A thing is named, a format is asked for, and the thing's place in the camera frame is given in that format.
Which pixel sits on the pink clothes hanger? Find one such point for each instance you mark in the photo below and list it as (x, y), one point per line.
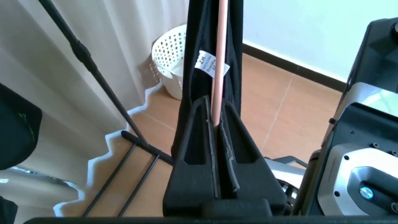
(220, 46)

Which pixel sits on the beige curtain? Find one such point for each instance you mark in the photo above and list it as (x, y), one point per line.
(118, 46)

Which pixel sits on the black t-shirt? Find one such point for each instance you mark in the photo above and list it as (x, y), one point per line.
(199, 37)

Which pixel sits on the black clothes rack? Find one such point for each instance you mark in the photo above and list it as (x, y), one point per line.
(84, 56)

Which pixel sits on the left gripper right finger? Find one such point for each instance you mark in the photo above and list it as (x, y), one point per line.
(252, 183)

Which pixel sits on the black shorts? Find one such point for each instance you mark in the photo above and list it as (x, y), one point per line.
(15, 130)

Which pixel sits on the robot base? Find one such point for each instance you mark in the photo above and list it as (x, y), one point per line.
(357, 133)

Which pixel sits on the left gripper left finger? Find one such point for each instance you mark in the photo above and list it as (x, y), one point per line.
(189, 186)

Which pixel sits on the white laundry basket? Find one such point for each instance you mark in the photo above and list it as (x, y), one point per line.
(169, 46)

